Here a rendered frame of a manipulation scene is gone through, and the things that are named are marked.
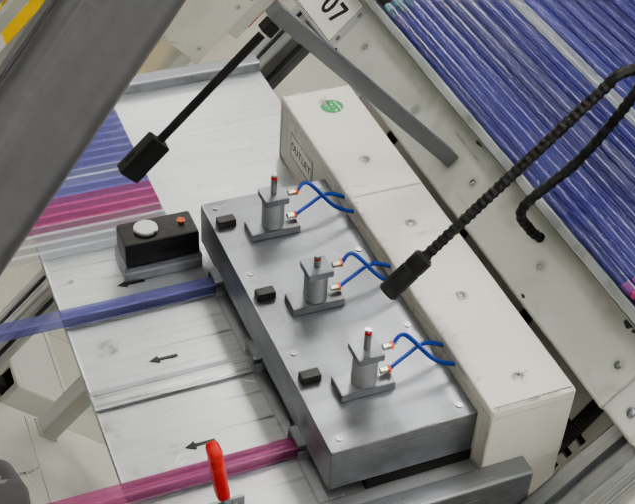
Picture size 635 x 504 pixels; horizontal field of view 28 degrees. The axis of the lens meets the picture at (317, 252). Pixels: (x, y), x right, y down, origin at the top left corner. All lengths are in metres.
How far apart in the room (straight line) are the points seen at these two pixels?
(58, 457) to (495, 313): 0.87
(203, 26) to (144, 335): 1.31
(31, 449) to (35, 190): 1.18
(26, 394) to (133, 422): 2.02
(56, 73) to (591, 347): 0.61
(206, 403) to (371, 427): 0.17
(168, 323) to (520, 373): 0.35
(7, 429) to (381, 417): 0.84
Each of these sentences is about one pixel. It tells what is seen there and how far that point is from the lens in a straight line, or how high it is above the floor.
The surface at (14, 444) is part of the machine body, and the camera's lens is 1.77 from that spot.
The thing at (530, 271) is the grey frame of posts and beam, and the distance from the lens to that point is 1.16.
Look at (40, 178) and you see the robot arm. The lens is 0.63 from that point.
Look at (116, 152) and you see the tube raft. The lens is 1.41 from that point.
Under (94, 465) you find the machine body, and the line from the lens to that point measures 1.88.
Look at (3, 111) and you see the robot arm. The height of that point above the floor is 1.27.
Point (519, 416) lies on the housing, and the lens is 1.07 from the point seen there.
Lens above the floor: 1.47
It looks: 13 degrees down
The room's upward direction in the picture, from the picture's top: 46 degrees clockwise
